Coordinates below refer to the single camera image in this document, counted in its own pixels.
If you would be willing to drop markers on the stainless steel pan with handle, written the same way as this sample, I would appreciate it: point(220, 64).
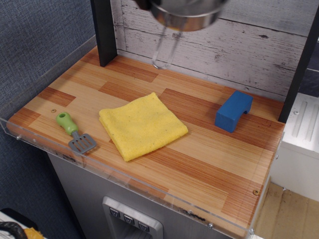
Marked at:
point(183, 16)

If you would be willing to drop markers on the yellow folded cloth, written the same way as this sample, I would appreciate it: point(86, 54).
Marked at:
point(141, 126)

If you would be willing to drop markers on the blue wooden arch block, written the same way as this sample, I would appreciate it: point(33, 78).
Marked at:
point(231, 111)

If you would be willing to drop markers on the silver dispenser button panel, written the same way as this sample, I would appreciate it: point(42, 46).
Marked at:
point(127, 223)

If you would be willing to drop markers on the grey toy fridge cabinet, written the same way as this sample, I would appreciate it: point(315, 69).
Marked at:
point(86, 189)

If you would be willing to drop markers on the white grooved metal block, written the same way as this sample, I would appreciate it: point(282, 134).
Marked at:
point(302, 127)

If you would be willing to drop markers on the clear acrylic table guard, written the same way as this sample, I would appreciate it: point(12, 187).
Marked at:
point(210, 173)

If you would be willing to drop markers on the green handled grey toy spatula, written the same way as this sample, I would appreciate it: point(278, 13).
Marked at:
point(81, 143)

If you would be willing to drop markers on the black left vertical post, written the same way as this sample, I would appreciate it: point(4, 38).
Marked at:
point(104, 30)

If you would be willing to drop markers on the black vertical post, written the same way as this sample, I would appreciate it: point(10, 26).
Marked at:
point(104, 30)
point(301, 69)

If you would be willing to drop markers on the black right vertical post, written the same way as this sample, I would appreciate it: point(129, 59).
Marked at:
point(301, 69)

